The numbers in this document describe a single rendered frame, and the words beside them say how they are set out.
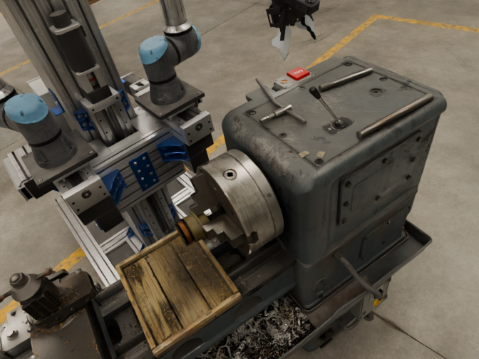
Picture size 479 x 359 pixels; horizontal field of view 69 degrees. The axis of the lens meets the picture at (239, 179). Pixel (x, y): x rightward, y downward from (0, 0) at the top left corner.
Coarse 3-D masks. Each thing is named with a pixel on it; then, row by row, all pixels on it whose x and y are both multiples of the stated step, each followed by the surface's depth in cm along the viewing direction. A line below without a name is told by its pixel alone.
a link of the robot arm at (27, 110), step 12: (24, 96) 116; (36, 96) 116; (12, 108) 111; (24, 108) 111; (36, 108) 113; (12, 120) 113; (24, 120) 112; (36, 120) 114; (48, 120) 117; (24, 132) 115; (36, 132) 116; (48, 132) 118
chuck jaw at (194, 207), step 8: (200, 168) 106; (200, 176) 104; (192, 184) 106; (200, 184) 104; (208, 184) 105; (200, 192) 104; (208, 192) 105; (200, 200) 105; (208, 200) 105; (216, 200) 106; (192, 208) 104; (200, 208) 105; (208, 208) 106
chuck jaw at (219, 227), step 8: (224, 216) 105; (208, 224) 103; (216, 224) 103; (224, 224) 102; (232, 224) 101; (208, 232) 102; (216, 232) 100; (224, 232) 101; (232, 232) 99; (240, 232) 99; (224, 240) 102; (232, 240) 97; (240, 240) 99; (248, 240) 99
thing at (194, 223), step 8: (192, 216) 104; (200, 216) 105; (176, 224) 104; (184, 224) 103; (192, 224) 102; (200, 224) 102; (184, 232) 101; (192, 232) 102; (200, 232) 103; (184, 240) 106; (192, 240) 104
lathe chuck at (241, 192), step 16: (224, 160) 102; (208, 176) 101; (224, 176) 97; (240, 176) 97; (224, 192) 95; (240, 192) 95; (256, 192) 96; (224, 208) 104; (240, 208) 95; (256, 208) 96; (240, 224) 96; (256, 224) 97; (272, 224) 100; (256, 240) 100
